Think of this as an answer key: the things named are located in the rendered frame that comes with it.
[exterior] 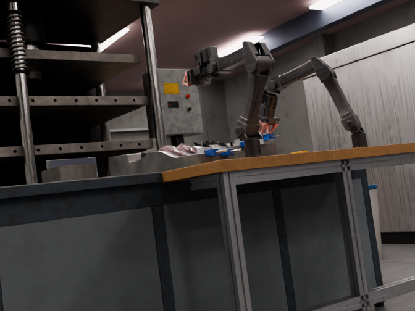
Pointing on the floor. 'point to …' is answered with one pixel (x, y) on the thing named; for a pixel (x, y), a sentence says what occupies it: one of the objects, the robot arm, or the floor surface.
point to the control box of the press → (175, 106)
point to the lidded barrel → (375, 216)
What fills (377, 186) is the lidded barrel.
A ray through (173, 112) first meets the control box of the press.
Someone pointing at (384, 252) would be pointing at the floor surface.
